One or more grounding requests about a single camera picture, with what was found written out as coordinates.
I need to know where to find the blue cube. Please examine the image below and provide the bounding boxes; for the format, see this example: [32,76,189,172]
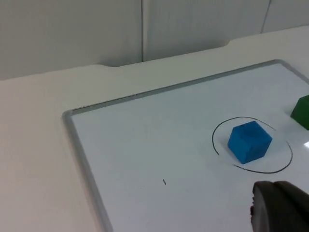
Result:
[227,121,273,165]

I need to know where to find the green cube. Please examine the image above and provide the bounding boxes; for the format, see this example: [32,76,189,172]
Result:
[290,94,309,131]

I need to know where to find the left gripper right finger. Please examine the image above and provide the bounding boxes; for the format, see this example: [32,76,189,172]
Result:
[273,180,309,232]

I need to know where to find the grey-framed whiteboard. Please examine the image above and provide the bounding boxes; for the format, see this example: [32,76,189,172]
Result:
[62,59,309,232]

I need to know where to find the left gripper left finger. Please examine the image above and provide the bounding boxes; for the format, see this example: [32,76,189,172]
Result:
[249,181,305,232]

